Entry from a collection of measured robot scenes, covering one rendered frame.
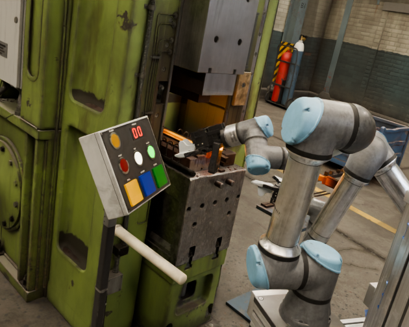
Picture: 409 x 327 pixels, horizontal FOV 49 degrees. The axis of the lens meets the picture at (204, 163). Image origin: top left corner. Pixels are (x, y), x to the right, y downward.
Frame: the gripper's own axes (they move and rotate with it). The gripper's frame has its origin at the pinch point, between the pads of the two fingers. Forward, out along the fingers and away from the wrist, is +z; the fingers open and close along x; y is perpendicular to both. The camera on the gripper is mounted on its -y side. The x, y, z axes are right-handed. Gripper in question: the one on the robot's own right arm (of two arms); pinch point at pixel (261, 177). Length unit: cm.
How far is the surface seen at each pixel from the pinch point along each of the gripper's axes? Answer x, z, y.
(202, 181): -8.3, 24.7, 10.8
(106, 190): -71, 9, -2
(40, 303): -49, 86, 100
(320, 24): 832, 492, -78
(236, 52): 4, 31, -46
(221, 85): -1.2, 30.6, -31.4
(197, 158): -8.3, 30.8, 1.8
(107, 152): -71, 11, -14
